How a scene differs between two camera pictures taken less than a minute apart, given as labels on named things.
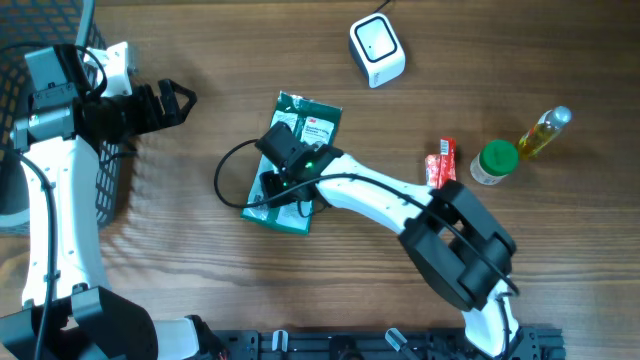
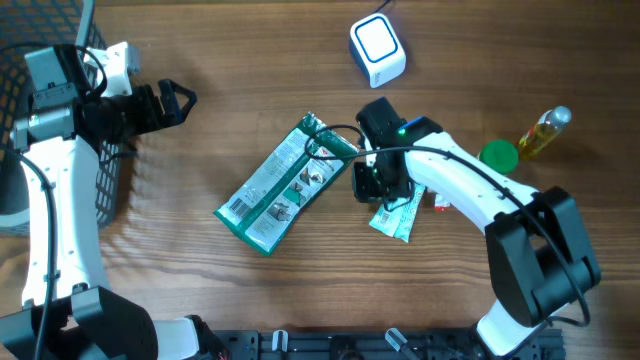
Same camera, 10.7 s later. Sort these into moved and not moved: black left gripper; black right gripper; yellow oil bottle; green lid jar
Moved: black right gripper
Not moved: yellow oil bottle; black left gripper; green lid jar
